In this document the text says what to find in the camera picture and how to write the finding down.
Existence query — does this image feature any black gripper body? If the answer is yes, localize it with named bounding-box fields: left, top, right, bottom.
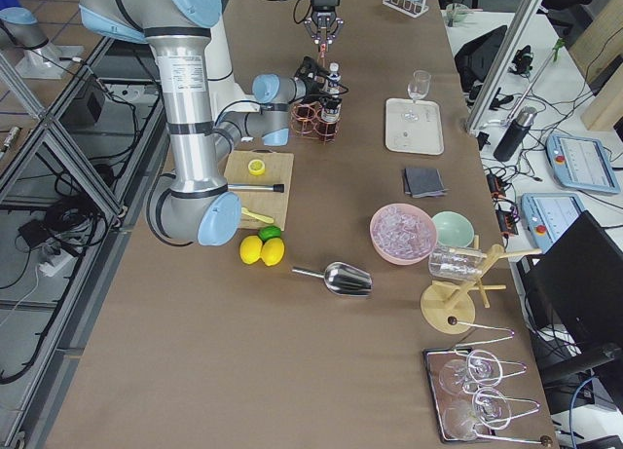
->
left=295, top=56, right=327, bottom=98
left=311, top=0, right=340, bottom=28

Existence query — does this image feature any tea bottle white cap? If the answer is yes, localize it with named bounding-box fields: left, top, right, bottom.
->
left=324, top=62, right=341, bottom=96

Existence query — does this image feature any copper wire bottle basket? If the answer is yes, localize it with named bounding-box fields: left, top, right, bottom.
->
left=290, top=60, right=348, bottom=142

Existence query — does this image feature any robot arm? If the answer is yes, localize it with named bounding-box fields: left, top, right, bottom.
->
left=276, top=0, right=344, bottom=52
left=79, top=0, right=321, bottom=245

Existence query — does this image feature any tea bottle in basket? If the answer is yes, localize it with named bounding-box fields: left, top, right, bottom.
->
left=319, top=97, right=342, bottom=140

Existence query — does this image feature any clear wine glass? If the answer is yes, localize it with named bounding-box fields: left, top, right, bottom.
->
left=402, top=70, right=431, bottom=122

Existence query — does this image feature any wooden cutting board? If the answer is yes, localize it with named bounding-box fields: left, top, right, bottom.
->
left=224, top=151, right=294, bottom=230

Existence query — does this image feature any lemon half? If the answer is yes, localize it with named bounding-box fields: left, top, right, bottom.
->
left=247, top=159, right=266, bottom=176

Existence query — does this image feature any cream rectangular tray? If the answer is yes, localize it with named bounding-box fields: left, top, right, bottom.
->
left=385, top=98, right=444, bottom=156

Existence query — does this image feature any steel muddler black tip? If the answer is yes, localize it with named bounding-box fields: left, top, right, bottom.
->
left=228, top=183, right=285, bottom=194

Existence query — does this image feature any yellow plastic knife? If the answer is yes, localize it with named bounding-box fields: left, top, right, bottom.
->
left=241, top=206, right=275, bottom=225

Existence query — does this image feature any grey folded cloth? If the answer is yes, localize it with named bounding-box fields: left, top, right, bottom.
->
left=402, top=167, right=447, bottom=198

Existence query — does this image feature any green lime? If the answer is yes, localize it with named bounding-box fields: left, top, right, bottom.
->
left=258, top=225, right=281, bottom=243

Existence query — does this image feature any yellow lemon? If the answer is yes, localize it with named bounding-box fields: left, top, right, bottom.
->
left=260, top=238, right=285, bottom=267
left=238, top=235, right=264, bottom=265

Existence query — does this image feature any pink bowl with ice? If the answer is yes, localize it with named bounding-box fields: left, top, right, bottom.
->
left=369, top=204, right=438, bottom=266

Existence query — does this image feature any metal scoop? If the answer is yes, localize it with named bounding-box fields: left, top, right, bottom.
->
left=291, top=262, right=373, bottom=297

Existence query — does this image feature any black thermos bottle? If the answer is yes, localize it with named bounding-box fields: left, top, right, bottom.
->
left=494, top=106, right=537, bottom=162

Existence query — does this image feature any green bowl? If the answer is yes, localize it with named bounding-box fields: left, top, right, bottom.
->
left=432, top=211, right=475, bottom=247

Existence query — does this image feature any clear glass on rack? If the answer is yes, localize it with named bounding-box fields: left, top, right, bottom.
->
left=428, top=245, right=486, bottom=281

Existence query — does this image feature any wooden glass rack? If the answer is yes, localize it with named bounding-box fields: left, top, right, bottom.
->
left=420, top=244, right=542, bottom=334

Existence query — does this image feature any blue teach pendant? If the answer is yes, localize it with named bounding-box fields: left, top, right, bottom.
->
left=546, top=134, right=621, bottom=195
left=521, top=192, right=585, bottom=252

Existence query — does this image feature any metal wine glass holder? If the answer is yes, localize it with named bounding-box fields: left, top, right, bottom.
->
left=439, top=326, right=553, bottom=448

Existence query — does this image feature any black monitor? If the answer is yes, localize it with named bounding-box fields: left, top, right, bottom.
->
left=527, top=211, right=622, bottom=347

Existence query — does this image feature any hanging wine glass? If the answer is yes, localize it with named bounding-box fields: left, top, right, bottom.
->
left=439, top=350, right=502, bottom=395
left=442, top=388, right=511, bottom=441

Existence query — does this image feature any white wire cup rack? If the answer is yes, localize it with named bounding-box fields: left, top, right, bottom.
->
left=383, top=0, right=429, bottom=19

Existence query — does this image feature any aluminium frame post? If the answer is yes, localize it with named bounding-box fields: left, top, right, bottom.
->
left=465, top=0, right=542, bottom=135

